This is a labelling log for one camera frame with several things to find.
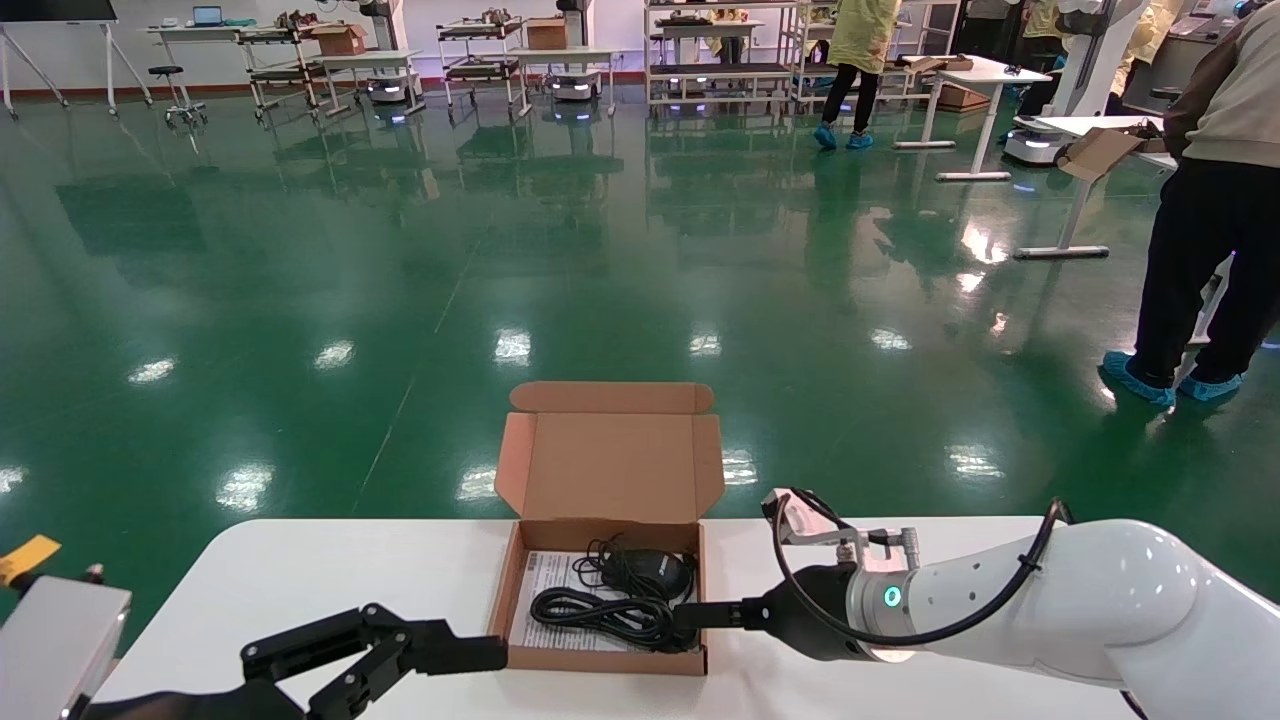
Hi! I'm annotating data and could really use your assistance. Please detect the white desk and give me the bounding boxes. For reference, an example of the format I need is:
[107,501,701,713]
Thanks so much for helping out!
[148,24,251,71]

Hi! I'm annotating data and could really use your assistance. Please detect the white paper manual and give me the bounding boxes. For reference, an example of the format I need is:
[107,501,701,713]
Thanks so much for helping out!
[510,550,693,653]

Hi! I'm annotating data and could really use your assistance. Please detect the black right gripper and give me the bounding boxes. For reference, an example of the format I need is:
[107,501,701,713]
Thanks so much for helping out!
[672,563,881,663]

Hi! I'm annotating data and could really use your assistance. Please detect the person in beige jacket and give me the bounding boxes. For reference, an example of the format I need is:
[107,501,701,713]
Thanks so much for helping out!
[1103,0,1280,406]

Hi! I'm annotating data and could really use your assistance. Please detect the brown cardboard storage box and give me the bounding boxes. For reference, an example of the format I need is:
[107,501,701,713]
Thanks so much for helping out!
[488,381,727,677]

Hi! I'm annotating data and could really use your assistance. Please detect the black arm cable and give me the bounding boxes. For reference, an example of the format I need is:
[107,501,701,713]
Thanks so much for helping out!
[772,488,1073,647]

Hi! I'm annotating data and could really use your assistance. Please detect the white table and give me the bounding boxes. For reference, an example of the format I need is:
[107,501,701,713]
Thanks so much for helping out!
[893,55,1054,184]
[508,47,621,119]
[1015,115,1186,261]
[318,50,429,119]

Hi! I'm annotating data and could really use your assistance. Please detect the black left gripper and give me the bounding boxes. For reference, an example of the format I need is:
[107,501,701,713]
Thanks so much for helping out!
[85,604,508,720]

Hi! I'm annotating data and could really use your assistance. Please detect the person in yellow coat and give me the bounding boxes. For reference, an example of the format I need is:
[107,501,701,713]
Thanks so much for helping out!
[813,0,903,151]

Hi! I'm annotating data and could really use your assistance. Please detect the metal rolling cart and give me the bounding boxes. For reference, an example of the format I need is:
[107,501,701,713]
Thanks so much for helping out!
[437,10,533,121]
[238,12,336,123]

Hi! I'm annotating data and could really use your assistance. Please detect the black computer mouse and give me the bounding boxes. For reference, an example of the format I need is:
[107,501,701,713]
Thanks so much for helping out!
[620,548,697,602]

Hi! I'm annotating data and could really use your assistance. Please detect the metal shelf rack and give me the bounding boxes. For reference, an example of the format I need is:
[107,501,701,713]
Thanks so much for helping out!
[645,0,801,113]

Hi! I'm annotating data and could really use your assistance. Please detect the tall white wheeled robot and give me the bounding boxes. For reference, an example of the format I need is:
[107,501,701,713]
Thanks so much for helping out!
[1003,0,1151,166]

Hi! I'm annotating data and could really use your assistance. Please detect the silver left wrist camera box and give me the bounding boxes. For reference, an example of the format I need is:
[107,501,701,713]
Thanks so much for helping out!
[0,577,133,720]

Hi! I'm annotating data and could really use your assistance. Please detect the yellow tag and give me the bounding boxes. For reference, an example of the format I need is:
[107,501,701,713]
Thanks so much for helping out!
[0,536,63,588]

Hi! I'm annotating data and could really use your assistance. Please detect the black screen on stand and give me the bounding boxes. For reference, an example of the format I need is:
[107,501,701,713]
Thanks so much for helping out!
[0,0,156,119]

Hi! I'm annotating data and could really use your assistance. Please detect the black coiled cable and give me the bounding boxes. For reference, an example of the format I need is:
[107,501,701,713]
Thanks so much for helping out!
[530,535,701,654]

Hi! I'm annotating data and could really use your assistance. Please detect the black round stool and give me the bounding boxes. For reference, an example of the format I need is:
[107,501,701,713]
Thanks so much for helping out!
[148,66,209,129]

